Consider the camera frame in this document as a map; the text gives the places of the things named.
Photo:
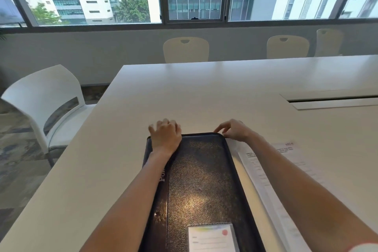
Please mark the person's right hand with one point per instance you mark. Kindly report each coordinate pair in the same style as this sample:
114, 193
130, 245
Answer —
238, 131

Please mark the person's left hand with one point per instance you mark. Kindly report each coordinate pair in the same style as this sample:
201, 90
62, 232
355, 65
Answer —
166, 139

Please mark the person's right thumb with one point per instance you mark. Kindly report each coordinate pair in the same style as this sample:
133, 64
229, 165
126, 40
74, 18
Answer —
226, 134

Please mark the person's left little finger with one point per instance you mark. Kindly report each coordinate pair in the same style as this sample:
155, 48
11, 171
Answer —
151, 128

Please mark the black leather folder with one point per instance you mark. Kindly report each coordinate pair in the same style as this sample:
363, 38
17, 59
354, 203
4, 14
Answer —
203, 178

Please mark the person's right forearm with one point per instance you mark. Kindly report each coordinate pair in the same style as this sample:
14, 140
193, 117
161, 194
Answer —
304, 198

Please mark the person's left forearm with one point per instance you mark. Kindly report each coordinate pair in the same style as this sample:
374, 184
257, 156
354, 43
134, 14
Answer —
130, 201

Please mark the white printed paper sheet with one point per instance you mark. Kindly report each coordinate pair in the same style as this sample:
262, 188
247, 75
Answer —
262, 182

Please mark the white label card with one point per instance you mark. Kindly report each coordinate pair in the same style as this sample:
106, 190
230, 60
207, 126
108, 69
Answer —
211, 238

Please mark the white plastic chair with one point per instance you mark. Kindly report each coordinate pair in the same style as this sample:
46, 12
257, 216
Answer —
38, 92

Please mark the large green tree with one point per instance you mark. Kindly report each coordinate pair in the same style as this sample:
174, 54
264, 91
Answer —
133, 8

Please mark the small green tree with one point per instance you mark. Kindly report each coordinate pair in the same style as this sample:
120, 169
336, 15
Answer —
44, 14

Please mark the white and red sleeve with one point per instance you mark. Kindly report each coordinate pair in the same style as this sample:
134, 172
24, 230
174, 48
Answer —
364, 248

